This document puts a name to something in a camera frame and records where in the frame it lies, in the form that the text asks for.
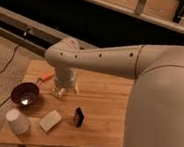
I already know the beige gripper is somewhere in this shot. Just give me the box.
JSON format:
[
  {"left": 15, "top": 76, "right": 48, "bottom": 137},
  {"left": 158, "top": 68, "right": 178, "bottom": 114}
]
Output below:
[{"left": 54, "top": 67, "right": 79, "bottom": 94}]

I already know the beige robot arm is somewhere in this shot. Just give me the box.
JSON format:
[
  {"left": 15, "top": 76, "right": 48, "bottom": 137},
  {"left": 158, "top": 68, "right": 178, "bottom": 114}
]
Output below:
[{"left": 44, "top": 37, "right": 184, "bottom": 147}]

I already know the black eraser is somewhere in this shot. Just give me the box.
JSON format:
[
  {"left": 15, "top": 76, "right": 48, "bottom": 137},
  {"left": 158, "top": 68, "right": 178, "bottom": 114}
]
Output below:
[{"left": 74, "top": 108, "right": 84, "bottom": 128}]

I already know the small clear plastic packet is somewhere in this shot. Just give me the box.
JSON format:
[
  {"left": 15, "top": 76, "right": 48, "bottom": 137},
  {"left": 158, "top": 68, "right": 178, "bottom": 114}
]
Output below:
[{"left": 52, "top": 87, "right": 65, "bottom": 98}]

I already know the dark purple bowl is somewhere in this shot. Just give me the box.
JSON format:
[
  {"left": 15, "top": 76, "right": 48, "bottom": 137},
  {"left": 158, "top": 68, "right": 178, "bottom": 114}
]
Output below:
[{"left": 10, "top": 82, "right": 40, "bottom": 106}]

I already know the white sponge block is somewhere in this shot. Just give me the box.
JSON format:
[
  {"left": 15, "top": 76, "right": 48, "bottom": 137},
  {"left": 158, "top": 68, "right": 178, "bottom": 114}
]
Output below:
[{"left": 39, "top": 110, "right": 62, "bottom": 132}]

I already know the wooden board table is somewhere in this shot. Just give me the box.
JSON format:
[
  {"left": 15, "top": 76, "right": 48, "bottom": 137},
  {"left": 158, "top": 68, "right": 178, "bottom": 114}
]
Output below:
[{"left": 0, "top": 55, "right": 136, "bottom": 147}]

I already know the black cable on floor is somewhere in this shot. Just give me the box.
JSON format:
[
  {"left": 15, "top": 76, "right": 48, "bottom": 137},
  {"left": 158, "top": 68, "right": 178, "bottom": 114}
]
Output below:
[{"left": 0, "top": 23, "right": 33, "bottom": 132}]

